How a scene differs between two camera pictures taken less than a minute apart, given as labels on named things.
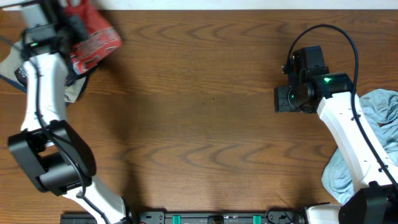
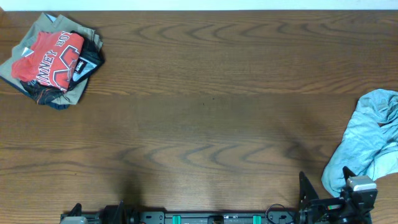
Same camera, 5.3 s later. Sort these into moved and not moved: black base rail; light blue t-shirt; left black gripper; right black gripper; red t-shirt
Moved: right black gripper; left black gripper; red t-shirt
Not moved: light blue t-shirt; black base rail
